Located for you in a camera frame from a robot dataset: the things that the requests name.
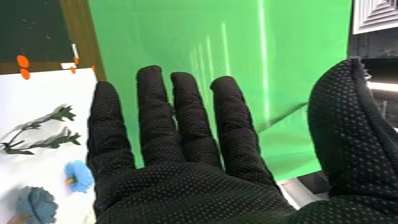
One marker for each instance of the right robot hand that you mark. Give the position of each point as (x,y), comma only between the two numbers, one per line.
(189,193)

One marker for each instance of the light blue flower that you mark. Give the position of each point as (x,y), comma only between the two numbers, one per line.
(81,175)

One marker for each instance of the green sprig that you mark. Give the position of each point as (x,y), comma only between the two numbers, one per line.
(60,115)

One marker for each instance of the dark mat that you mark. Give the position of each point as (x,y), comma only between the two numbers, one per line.
(33,30)

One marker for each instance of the white ceiling vent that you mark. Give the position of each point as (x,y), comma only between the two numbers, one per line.
(379,15)

